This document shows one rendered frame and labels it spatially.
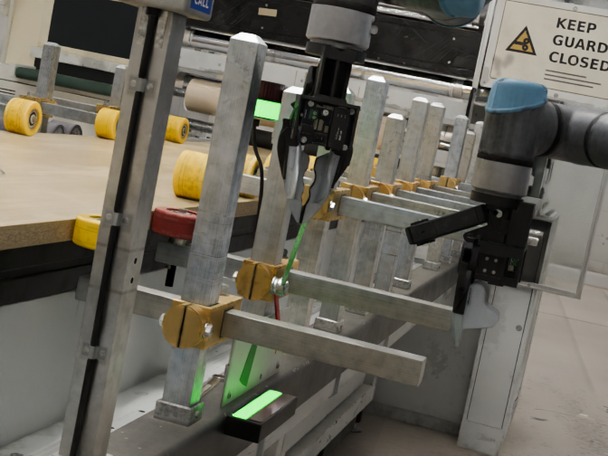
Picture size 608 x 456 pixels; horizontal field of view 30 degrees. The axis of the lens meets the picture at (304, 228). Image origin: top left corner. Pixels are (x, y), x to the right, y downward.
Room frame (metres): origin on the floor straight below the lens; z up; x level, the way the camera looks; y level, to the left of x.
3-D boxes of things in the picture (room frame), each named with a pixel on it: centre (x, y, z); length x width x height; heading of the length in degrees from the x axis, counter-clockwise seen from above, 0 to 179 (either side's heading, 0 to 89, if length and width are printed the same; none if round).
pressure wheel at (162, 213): (1.63, 0.18, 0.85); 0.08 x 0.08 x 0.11
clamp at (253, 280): (1.57, 0.04, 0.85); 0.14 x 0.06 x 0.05; 166
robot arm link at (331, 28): (1.35, 0.00, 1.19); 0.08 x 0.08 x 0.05
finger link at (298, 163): (1.34, 0.02, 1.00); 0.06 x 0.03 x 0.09; 6
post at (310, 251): (1.79, -0.02, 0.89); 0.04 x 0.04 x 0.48; 76
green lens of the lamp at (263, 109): (1.56, 0.09, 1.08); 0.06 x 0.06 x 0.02
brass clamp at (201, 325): (1.33, 0.10, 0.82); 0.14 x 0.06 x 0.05; 166
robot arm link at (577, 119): (1.55, -0.34, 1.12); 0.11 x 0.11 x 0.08; 28
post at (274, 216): (1.55, 0.04, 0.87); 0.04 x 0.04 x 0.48; 76
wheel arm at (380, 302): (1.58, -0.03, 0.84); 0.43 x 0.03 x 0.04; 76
